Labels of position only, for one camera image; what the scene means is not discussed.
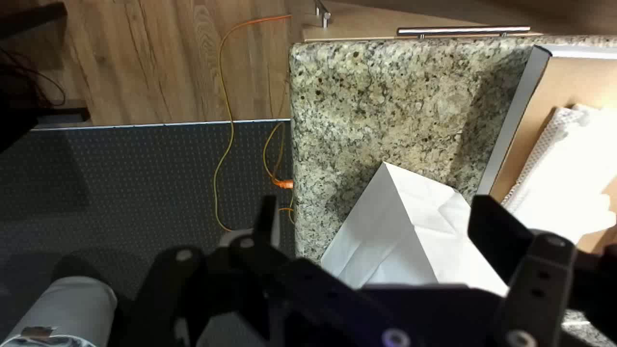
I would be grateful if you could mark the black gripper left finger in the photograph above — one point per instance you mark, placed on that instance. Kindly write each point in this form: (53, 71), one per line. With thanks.
(265, 221)

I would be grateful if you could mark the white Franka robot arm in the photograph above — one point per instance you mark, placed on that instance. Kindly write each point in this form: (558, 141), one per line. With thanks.
(65, 310)

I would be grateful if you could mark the flat cardboard box tray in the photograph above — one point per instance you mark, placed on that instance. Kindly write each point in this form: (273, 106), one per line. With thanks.
(514, 121)

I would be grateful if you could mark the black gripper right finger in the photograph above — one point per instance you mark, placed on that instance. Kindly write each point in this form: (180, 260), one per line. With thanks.
(500, 237)

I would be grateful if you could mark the wooden drawer front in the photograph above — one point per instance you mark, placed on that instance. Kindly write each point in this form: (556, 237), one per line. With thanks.
(360, 19)

